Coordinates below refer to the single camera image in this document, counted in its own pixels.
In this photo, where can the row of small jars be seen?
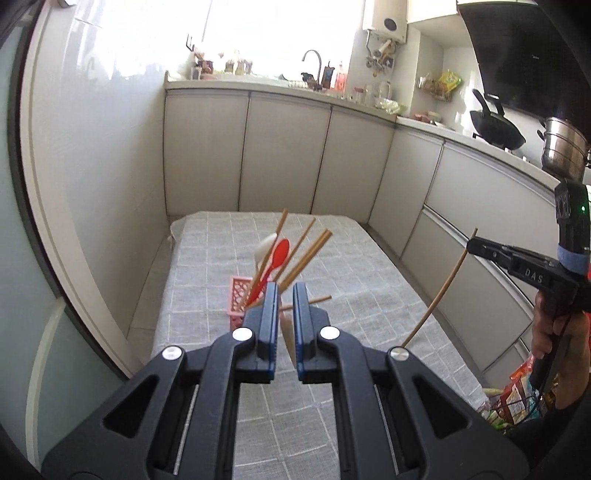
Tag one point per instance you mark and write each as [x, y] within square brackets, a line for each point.
[231, 67]

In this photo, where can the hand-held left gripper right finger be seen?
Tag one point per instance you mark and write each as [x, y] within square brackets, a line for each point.
[299, 318]

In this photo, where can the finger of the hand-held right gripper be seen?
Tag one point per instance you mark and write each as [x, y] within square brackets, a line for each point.
[526, 267]

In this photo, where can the white wall cabinet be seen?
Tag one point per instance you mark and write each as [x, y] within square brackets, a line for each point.
[429, 9]

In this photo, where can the person's right hand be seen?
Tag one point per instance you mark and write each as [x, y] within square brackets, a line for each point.
[575, 350]

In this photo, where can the glass jar red lid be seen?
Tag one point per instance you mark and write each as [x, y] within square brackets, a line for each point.
[359, 94]

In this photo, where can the frosted glass sliding door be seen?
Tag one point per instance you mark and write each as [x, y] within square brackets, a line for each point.
[32, 286]

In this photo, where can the brown patterned container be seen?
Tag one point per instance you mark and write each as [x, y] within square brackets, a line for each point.
[328, 76]

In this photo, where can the small dishes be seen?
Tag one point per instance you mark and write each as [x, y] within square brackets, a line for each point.
[427, 117]

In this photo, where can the white water heater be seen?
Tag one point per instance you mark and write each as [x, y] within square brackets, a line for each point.
[385, 18]

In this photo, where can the wooden chopstick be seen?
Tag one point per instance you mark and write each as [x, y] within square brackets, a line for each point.
[277, 230]
[434, 308]
[310, 251]
[304, 234]
[318, 300]
[315, 254]

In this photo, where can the white kitchen countertop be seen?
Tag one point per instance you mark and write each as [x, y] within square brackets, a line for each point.
[455, 134]

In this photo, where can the bright kitchen window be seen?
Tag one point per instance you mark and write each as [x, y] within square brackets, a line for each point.
[277, 32]

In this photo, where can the curved metal faucet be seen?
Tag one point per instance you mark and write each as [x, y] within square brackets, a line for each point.
[312, 51]

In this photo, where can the black wok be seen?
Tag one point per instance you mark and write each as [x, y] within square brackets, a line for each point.
[498, 127]

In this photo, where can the grey checked tablecloth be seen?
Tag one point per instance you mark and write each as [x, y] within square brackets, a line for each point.
[369, 300]

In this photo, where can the black hook rack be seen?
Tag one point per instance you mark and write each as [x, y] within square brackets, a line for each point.
[190, 42]

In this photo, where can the black range hood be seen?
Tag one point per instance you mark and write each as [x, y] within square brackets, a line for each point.
[508, 55]

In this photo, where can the stainless steel pot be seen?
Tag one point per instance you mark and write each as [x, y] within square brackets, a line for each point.
[563, 147]

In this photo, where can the pink bottle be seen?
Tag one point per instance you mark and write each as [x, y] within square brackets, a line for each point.
[341, 79]

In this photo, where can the pale green vegetables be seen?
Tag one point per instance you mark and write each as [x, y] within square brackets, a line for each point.
[391, 109]

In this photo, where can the clear glass jug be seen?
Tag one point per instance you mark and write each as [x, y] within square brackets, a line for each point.
[383, 93]

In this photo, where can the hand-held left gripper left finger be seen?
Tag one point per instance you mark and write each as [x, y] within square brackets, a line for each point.
[272, 318]

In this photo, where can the white plastic spoon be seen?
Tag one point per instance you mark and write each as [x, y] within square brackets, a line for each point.
[264, 249]

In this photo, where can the pink lattice utensil holder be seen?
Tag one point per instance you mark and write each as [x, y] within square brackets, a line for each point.
[242, 300]

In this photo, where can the white kitchen base cabinets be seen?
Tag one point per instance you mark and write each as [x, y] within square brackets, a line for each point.
[277, 147]

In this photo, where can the dark lumpy object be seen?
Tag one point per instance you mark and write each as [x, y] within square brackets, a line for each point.
[308, 79]

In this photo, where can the colourful snack bags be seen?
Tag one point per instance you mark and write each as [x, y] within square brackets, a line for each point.
[517, 397]

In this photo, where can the red plastic spoon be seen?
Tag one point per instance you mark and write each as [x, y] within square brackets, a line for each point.
[280, 254]

